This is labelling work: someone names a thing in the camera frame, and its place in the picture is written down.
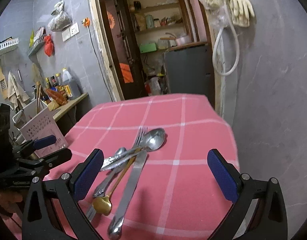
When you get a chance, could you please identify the gold spoon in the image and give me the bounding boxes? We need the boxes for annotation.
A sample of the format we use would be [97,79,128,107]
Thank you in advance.
[92,148,141,216]

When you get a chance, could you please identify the silver butter knife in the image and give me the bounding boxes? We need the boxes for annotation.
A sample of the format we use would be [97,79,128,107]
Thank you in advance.
[107,150,147,239]

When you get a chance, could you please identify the silver fork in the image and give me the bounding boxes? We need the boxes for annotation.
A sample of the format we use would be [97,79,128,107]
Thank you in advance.
[86,126,149,222]

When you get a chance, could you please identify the large silver spoon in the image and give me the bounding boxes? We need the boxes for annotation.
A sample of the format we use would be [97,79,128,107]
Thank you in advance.
[105,128,166,171]

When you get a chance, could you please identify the white perforated utensil basket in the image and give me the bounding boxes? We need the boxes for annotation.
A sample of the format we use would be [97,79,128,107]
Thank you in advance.
[19,100,68,157]

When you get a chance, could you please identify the wooden side shelf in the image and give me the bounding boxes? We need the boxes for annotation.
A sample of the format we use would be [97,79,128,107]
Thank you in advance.
[51,93,88,122]

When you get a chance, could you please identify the hanging beige cloth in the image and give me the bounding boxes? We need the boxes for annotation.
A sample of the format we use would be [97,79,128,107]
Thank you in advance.
[8,72,30,109]

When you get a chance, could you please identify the orange snack bag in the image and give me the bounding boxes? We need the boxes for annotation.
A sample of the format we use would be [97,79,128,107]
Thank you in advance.
[45,88,67,106]

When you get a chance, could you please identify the pink checked tablecloth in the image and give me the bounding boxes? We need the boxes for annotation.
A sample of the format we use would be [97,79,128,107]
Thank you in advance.
[48,94,239,239]

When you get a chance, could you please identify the small sauce bottle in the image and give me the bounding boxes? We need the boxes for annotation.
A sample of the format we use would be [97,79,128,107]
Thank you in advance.
[55,73,65,94]

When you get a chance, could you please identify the large soy sauce jug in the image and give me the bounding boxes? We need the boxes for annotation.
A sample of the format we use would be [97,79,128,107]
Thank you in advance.
[62,68,81,100]

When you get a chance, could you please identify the red plastic bag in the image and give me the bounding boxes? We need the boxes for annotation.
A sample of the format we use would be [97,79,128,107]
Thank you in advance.
[44,35,54,57]

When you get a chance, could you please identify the brown wooden door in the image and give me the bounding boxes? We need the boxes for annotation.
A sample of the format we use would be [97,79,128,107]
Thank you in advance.
[99,0,148,100]

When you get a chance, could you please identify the dark grey cabinet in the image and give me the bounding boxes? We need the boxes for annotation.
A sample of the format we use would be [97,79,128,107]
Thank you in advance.
[164,42,215,107]

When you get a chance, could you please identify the green box on shelf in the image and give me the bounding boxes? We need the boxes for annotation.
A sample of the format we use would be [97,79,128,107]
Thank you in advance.
[139,42,157,54]

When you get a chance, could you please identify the pink cooking pot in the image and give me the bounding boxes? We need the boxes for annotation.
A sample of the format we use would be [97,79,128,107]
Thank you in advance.
[160,33,192,46]

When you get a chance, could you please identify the yellow rubber gloves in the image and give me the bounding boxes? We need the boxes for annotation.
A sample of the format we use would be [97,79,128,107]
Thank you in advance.
[199,0,255,28]

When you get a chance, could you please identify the white wall socket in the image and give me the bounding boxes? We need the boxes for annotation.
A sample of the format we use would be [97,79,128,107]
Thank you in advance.
[62,22,80,42]

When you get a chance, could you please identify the white hose loop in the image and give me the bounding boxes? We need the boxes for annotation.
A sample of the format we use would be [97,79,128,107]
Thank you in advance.
[212,2,240,77]

